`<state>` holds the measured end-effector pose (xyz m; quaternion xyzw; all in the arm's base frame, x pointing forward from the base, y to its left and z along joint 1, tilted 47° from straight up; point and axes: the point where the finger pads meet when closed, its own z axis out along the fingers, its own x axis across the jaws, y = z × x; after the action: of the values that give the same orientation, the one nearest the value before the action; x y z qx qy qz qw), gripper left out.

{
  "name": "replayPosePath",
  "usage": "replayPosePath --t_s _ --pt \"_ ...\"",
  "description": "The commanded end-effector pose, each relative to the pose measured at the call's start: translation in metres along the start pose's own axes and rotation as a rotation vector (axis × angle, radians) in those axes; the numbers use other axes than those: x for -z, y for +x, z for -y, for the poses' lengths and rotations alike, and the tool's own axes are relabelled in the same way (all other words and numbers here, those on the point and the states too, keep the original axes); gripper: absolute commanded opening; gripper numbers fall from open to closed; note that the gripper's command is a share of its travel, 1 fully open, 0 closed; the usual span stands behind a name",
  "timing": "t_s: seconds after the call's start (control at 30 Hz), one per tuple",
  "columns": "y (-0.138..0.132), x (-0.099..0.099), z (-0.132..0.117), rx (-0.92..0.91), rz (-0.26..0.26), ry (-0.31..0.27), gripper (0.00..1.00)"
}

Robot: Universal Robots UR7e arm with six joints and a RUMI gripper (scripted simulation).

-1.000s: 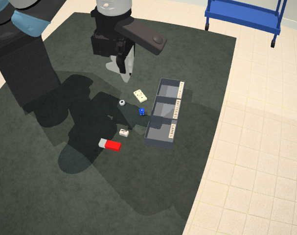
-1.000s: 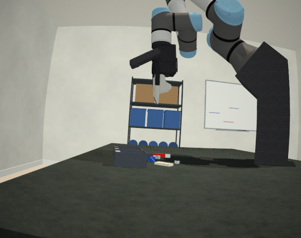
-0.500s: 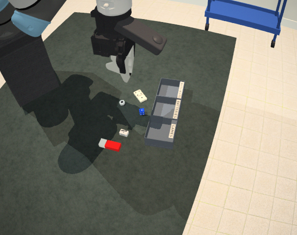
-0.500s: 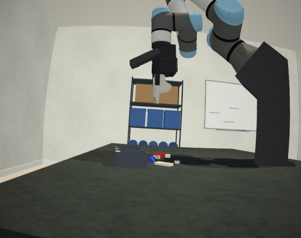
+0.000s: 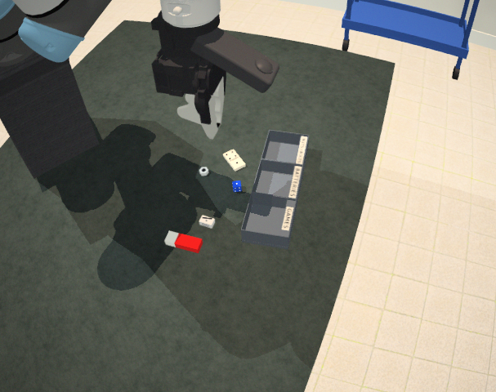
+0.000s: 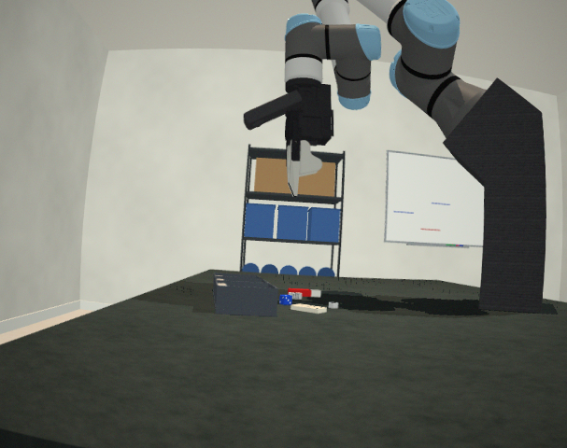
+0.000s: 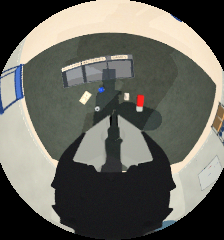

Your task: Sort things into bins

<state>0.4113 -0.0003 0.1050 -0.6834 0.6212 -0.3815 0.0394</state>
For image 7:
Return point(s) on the grey rack of labelled bins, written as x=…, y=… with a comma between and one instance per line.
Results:
x=97, y=71

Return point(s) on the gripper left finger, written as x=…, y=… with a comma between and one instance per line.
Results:
x=87, y=149

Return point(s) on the white domino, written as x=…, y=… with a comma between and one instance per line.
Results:
x=85, y=97

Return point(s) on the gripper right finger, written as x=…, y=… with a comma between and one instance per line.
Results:
x=141, y=150

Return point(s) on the red and white eraser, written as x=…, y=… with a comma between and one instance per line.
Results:
x=140, y=99

